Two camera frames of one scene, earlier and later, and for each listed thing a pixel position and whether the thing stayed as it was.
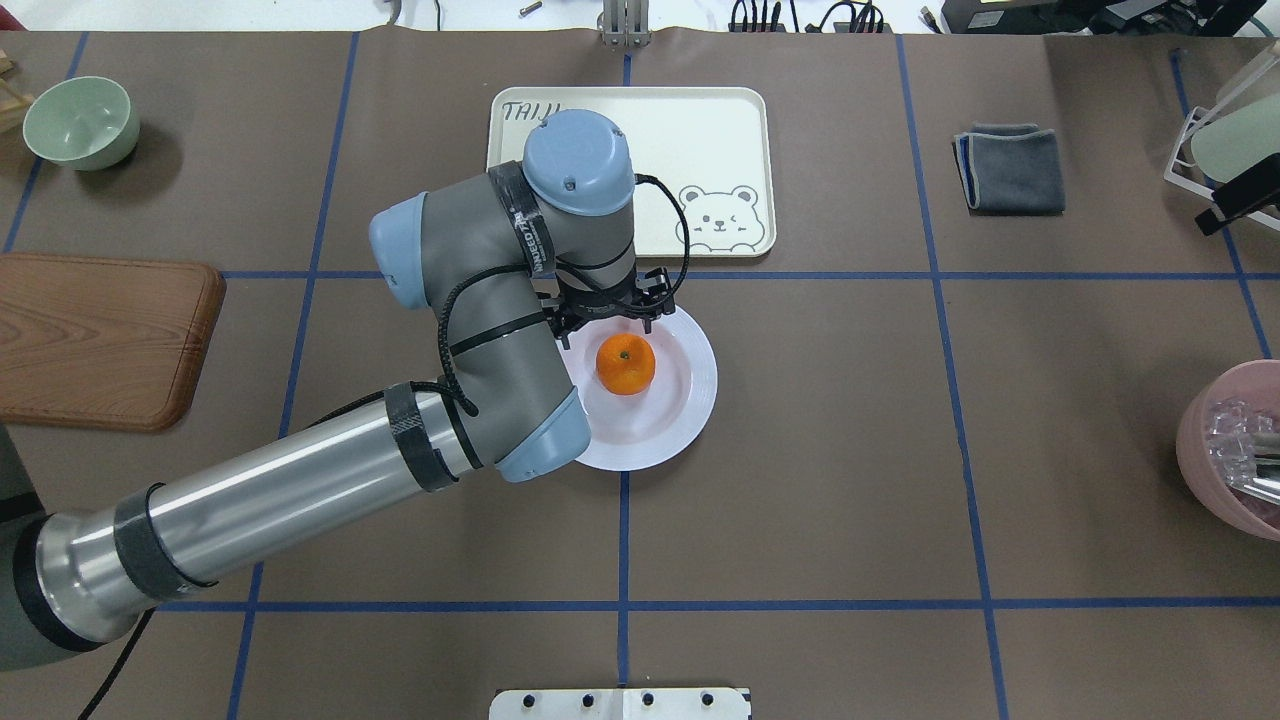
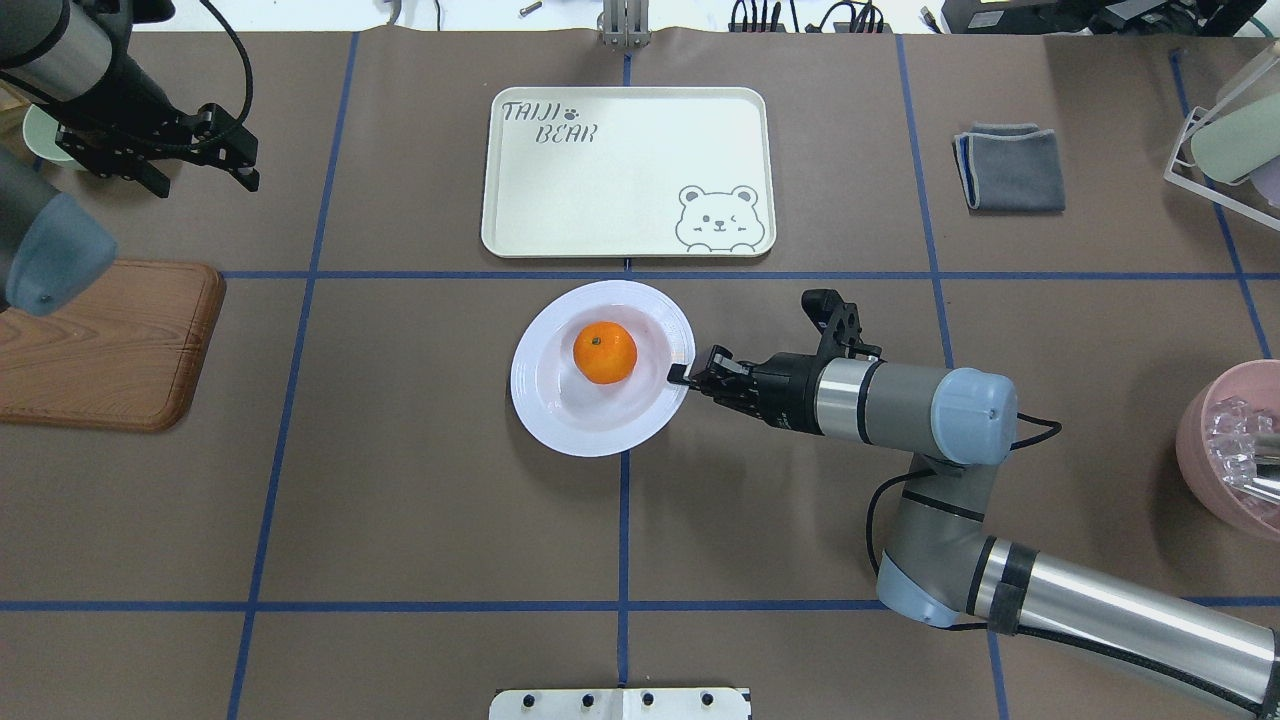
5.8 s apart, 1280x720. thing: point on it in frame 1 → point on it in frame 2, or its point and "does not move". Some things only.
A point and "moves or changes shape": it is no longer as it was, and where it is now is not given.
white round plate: [660, 425] moves or changes shape
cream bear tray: [710, 145] does not move
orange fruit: [625, 364] moves or changes shape
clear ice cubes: [1231, 438] does not move
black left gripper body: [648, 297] → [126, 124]
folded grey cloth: [1010, 169] does not move
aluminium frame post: [626, 22] does not move
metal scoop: [1266, 484] does not move
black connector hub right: [840, 18] does not move
